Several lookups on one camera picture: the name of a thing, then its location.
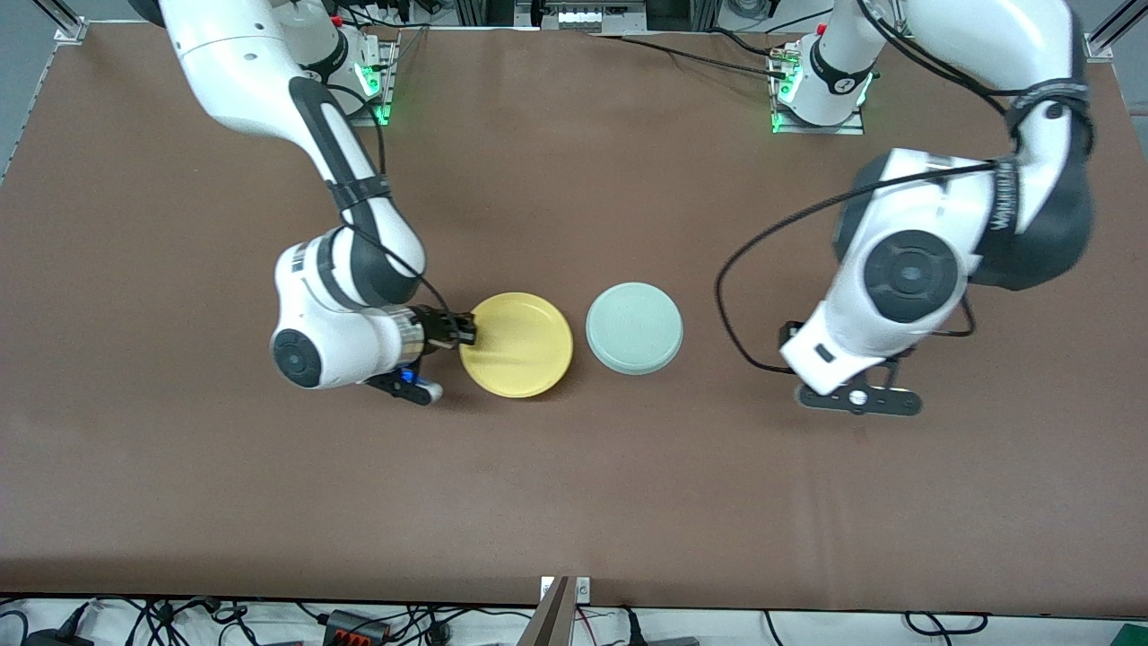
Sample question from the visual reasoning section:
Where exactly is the pale green round plate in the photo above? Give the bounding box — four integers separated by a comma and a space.
586, 282, 684, 376

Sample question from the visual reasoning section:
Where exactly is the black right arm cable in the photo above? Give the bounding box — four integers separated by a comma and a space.
341, 85, 460, 317

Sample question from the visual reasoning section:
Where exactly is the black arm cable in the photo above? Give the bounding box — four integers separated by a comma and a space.
715, 0, 1095, 374
341, 85, 460, 317

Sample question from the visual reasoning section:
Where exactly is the aluminium frame profile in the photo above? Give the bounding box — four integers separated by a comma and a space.
36, 0, 89, 44

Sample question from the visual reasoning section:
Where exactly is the black red power device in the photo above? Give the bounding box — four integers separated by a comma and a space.
325, 609, 393, 646

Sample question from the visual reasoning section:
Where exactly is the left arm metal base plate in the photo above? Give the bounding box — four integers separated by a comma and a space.
771, 45, 866, 136

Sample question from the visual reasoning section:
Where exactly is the grey slanted metal post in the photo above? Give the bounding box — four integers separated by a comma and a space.
517, 576, 576, 646

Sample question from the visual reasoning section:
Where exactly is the long black table cable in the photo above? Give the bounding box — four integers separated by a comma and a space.
587, 31, 795, 82

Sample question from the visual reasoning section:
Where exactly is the yellow round plate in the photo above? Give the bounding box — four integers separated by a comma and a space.
459, 292, 574, 399

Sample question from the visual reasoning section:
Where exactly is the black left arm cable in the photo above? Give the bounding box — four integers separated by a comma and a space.
715, 0, 1095, 374

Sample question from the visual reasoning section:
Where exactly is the brown table cover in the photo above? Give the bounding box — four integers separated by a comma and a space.
0, 22, 1148, 620

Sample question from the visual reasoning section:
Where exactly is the white power strip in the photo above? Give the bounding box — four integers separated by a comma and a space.
554, 0, 648, 33

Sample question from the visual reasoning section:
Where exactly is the looped black floor cable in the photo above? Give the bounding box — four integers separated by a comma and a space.
903, 611, 990, 637

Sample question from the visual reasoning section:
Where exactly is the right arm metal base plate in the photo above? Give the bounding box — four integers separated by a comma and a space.
354, 36, 400, 127

